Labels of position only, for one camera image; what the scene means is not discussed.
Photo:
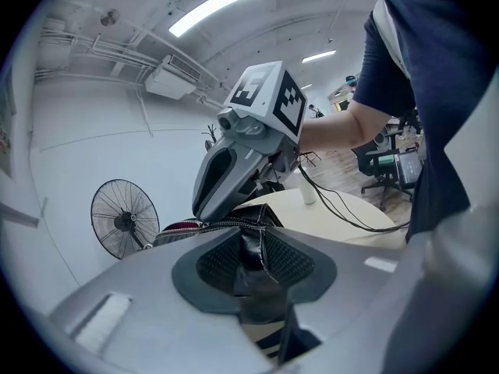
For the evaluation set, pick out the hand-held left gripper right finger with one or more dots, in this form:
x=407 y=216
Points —
x=351 y=286

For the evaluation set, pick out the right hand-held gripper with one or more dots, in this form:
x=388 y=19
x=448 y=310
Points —
x=269 y=103

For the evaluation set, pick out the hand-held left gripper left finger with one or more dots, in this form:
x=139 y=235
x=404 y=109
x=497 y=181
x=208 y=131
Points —
x=148 y=325

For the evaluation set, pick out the black leather bag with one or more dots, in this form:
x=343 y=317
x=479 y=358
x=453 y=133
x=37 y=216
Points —
x=255 y=213

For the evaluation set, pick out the metal bag zipper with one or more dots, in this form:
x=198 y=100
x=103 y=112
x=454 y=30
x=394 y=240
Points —
x=222 y=223

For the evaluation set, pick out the person's right forearm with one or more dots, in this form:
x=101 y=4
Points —
x=339 y=127

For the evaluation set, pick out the black coat rack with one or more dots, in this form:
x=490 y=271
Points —
x=211 y=135

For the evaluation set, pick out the white bottle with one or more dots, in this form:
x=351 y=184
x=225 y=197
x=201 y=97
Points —
x=308 y=191

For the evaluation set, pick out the black standing fan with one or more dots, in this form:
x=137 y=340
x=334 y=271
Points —
x=124 y=218

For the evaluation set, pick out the black office chair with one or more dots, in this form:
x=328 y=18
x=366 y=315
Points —
x=380 y=166

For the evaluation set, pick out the white ceiling air conditioner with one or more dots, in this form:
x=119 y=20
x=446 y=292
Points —
x=171 y=78

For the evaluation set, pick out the long ceiling light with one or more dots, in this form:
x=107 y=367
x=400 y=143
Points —
x=214 y=8
x=319 y=56

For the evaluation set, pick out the white ceiling pipes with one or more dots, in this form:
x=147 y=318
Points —
x=117 y=55

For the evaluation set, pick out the person's navy shirt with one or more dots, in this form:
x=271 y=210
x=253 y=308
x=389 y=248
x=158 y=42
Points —
x=436 y=92

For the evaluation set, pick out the round ceiling fixture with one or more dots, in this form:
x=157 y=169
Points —
x=109 y=17

